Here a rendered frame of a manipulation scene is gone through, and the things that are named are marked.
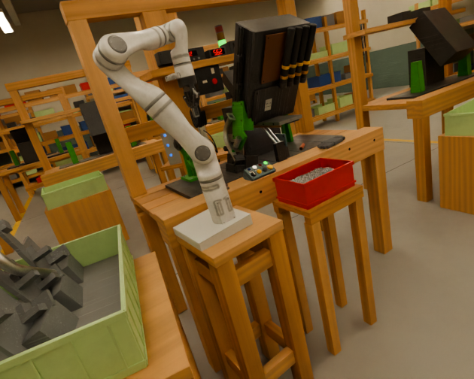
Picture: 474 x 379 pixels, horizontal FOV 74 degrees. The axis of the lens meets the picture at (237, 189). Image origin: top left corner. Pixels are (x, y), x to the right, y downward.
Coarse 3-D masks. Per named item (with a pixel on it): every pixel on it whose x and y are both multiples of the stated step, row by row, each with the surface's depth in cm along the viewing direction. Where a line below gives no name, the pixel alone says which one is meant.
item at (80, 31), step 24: (288, 0) 221; (72, 24) 159; (144, 24) 178; (168, 48) 185; (96, 72) 168; (96, 96) 170; (120, 120) 178; (312, 120) 250; (120, 144) 180; (120, 168) 187; (144, 192) 192
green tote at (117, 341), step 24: (96, 240) 124; (120, 240) 111; (24, 264) 117; (120, 264) 94; (120, 288) 81; (120, 312) 71; (72, 336) 68; (96, 336) 71; (120, 336) 73; (24, 360) 66; (48, 360) 68; (72, 360) 70; (96, 360) 72; (120, 360) 74; (144, 360) 76
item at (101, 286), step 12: (96, 264) 123; (108, 264) 121; (84, 276) 116; (96, 276) 114; (108, 276) 112; (84, 288) 108; (96, 288) 106; (108, 288) 104; (84, 300) 101; (96, 300) 99; (108, 300) 98; (72, 312) 96; (84, 312) 95; (96, 312) 93; (108, 312) 92; (84, 324) 89; (0, 360) 83
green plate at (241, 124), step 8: (232, 104) 182; (240, 104) 175; (232, 112) 183; (240, 112) 176; (232, 120) 184; (240, 120) 177; (248, 120) 178; (232, 128) 185; (240, 128) 178; (248, 128) 179; (232, 136) 186
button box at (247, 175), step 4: (264, 164) 165; (268, 164) 166; (252, 168) 162; (256, 168) 162; (260, 168) 163; (268, 168) 163; (272, 168) 163; (244, 172) 162; (248, 172) 160; (256, 172) 161; (264, 172) 161; (268, 172) 162; (272, 172) 164; (244, 176) 164; (248, 176) 160; (252, 176) 159; (256, 176) 159; (260, 176) 160; (252, 180) 158
